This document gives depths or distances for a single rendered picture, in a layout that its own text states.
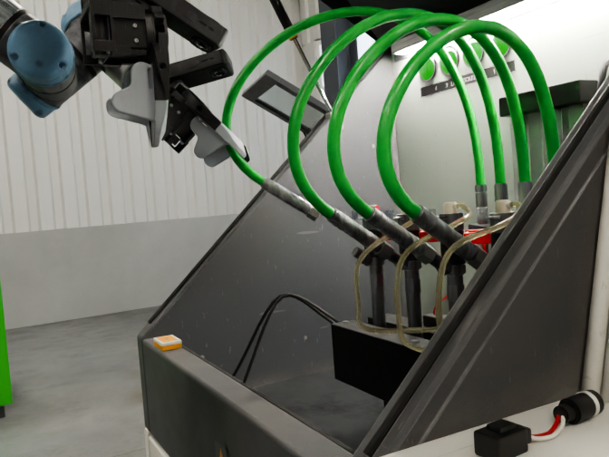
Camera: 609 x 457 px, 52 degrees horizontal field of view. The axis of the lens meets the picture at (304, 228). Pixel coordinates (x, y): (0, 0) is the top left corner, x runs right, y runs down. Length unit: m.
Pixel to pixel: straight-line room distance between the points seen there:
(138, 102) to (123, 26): 0.08
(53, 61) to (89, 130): 6.54
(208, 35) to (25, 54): 0.24
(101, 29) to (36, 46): 0.16
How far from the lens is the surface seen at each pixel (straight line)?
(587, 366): 0.59
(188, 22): 0.76
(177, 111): 0.92
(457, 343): 0.50
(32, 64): 0.86
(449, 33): 0.64
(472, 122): 0.98
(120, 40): 0.72
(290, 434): 0.59
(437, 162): 1.18
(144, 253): 7.47
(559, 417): 0.51
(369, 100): 1.25
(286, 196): 0.91
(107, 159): 7.41
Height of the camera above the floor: 1.16
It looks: 3 degrees down
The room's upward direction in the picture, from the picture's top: 4 degrees counter-clockwise
